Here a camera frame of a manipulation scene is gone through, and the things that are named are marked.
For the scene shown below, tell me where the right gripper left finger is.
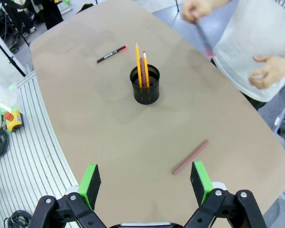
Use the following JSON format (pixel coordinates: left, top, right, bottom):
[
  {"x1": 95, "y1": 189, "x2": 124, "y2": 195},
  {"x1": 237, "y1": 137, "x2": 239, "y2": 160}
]
[{"x1": 31, "y1": 163, "x2": 108, "y2": 228}]

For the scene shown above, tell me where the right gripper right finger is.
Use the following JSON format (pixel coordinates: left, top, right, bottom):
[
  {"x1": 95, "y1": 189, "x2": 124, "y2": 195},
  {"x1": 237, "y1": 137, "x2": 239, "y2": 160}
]
[{"x1": 177, "y1": 161, "x2": 268, "y2": 228}]

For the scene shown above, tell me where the maroon pen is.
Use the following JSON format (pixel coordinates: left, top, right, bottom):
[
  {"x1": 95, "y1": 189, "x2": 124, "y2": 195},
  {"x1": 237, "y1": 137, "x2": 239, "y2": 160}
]
[
  {"x1": 139, "y1": 57, "x2": 150, "y2": 87},
  {"x1": 171, "y1": 140, "x2": 209, "y2": 176}
]

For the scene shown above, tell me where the yellow pencil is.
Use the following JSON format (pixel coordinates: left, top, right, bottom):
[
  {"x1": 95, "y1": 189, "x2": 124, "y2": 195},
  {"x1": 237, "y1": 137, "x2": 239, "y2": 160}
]
[
  {"x1": 142, "y1": 50, "x2": 151, "y2": 88},
  {"x1": 135, "y1": 42, "x2": 143, "y2": 88}
]

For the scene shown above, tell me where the black marker with red cap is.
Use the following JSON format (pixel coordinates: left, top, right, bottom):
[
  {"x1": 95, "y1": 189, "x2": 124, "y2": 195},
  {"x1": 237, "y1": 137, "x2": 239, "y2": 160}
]
[{"x1": 96, "y1": 45, "x2": 128, "y2": 64}]

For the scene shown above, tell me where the grey pen with pink end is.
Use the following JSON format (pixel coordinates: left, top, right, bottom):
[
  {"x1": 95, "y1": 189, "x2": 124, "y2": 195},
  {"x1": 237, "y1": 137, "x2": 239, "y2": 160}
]
[{"x1": 195, "y1": 20, "x2": 217, "y2": 59}]

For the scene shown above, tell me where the black mesh pen holder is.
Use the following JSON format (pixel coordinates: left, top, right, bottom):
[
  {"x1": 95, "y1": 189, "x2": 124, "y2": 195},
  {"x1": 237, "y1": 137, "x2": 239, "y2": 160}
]
[{"x1": 129, "y1": 64, "x2": 161, "y2": 105}]

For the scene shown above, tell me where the person's left hand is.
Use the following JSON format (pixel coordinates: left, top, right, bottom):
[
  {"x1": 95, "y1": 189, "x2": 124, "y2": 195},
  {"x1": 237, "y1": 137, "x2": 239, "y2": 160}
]
[{"x1": 248, "y1": 55, "x2": 285, "y2": 90}]

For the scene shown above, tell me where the person's right hand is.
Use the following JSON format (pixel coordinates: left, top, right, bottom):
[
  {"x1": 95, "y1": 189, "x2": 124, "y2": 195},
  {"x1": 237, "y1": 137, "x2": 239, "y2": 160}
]
[{"x1": 181, "y1": 0, "x2": 220, "y2": 25}]

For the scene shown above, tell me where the ribbed aluminium table base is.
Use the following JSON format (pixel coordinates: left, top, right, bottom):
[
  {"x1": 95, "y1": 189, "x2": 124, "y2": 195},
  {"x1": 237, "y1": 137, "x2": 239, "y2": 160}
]
[{"x1": 0, "y1": 71, "x2": 79, "y2": 228}]

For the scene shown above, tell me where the yellow emergency stop box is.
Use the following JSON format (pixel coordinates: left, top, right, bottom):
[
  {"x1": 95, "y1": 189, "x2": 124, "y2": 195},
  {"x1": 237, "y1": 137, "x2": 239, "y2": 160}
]
[{"x1": 4, "y1": 109, "x2": 25, "y2": 133}]

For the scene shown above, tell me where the clear plastic storage bin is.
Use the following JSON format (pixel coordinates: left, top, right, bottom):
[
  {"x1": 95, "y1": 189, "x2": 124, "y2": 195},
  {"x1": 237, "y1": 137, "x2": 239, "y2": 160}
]
[{"x1": 273, "y1": 106, "x2": 285, "y2": 143}]

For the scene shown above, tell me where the person in white t-shirt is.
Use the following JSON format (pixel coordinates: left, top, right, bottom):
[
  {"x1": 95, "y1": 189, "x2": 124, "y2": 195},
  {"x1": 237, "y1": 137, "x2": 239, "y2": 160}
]
[{"x1": 212, "y1": 0, "x2": 285, "y2": 110}]

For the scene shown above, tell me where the black coiled cable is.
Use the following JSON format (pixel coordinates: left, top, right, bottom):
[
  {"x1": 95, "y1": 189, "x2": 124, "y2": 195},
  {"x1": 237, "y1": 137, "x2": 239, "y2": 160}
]
[{"x1": 3, "y1": 210, "x2": 33, "y2": 228}]

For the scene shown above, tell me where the black cable bundle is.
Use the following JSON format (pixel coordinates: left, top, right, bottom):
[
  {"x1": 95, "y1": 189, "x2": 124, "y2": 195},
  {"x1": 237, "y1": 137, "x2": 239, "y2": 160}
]
[{"x1": 0, "y1": 128, "x2": 10, "y2": 157}]

